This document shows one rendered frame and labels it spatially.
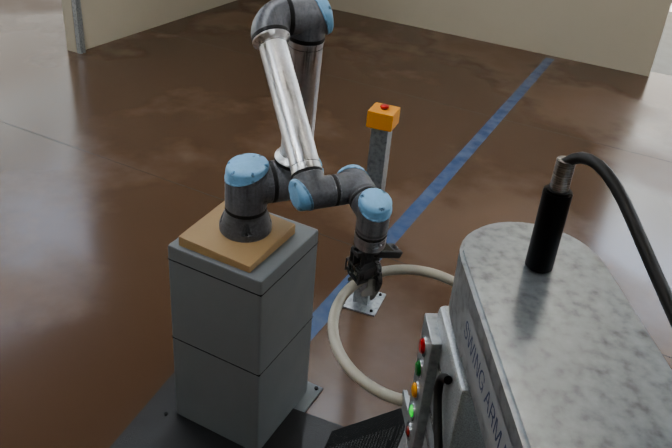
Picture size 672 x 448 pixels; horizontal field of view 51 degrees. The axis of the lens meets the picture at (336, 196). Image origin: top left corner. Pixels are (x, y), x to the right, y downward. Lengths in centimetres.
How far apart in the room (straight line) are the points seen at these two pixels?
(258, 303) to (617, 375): 167
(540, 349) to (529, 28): 728
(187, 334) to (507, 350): 197
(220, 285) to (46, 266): 171
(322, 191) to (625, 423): 122
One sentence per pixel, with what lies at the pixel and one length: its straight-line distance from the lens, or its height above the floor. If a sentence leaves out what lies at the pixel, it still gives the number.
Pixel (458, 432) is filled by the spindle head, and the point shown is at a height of 146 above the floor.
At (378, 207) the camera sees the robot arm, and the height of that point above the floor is 134.
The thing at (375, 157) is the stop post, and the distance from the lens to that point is 322.
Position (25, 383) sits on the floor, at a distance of 337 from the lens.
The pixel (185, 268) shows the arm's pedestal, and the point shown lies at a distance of 256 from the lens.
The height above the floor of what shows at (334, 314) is 103.
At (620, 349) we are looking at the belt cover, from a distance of 97.
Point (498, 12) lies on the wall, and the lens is 816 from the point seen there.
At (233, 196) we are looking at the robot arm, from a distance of 242.
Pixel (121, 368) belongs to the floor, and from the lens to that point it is 335.
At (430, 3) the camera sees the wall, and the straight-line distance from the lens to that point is 839.
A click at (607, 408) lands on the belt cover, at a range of 88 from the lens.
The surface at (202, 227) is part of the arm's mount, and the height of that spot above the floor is 89.
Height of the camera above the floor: 227
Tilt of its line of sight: 30 degrees down
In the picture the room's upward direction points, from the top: 5 degrees clockwise
